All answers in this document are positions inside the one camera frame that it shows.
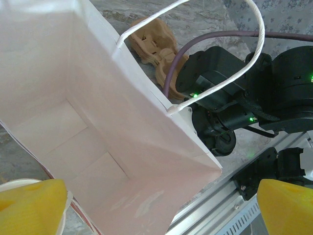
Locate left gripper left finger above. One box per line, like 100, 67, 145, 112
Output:
0, 178, 68, 235

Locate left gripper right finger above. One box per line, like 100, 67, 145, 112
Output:
255, 178, 313, 235

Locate red white paper bag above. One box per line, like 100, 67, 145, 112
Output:
0, 0, 266, 235

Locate brown pulp cup carrier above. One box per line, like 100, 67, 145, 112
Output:
131, 19, 190, 101

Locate slotted grey cable duct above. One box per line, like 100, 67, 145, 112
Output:
220, 199, 271, 235

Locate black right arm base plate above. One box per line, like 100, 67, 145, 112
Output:
232, 146, 281, 202

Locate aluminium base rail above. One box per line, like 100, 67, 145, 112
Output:
166, 132, 313, 235

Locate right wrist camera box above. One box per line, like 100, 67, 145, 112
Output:
175, 46, 245, 134

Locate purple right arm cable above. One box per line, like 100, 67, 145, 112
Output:
162, 30, 313, 98

